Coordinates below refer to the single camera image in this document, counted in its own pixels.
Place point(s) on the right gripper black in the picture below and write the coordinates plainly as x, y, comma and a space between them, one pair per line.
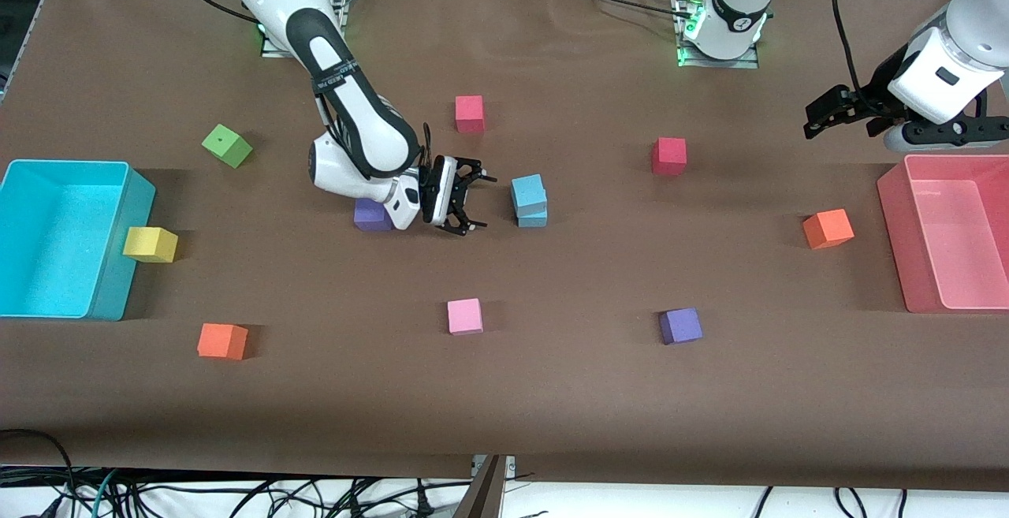
458, 194

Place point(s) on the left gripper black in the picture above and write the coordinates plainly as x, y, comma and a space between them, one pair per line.
873, 91

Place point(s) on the light blue foam block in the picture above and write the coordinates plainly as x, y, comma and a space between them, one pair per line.
528, 193
534, 220

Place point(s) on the red foam block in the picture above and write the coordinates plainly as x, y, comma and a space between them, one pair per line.
668, 155
470, 112

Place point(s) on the purple foam block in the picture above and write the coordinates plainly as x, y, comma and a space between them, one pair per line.
680, 326
369, 220

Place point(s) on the orange foam block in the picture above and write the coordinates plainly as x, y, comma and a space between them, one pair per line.
828, 229
221, 340

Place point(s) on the pink foam block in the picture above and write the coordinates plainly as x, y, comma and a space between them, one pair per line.
465, 316

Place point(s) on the pink plastic bin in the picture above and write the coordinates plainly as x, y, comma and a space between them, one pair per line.
962, 242

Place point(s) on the green foam block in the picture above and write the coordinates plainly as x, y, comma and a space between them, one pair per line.
227, 146

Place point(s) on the dark metal pole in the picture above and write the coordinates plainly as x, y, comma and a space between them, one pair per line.
482, 498

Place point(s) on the yellow foam block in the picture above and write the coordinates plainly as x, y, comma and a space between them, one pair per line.
150, 244

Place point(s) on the cyan plastic bin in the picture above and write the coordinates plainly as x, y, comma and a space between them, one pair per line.
55, 242

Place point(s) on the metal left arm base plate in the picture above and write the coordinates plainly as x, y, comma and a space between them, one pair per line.
745, 63

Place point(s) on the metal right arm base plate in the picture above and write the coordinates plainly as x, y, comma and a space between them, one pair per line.
272, 49

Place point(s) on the small metal bracket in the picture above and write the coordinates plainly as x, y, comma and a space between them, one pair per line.
508, 464

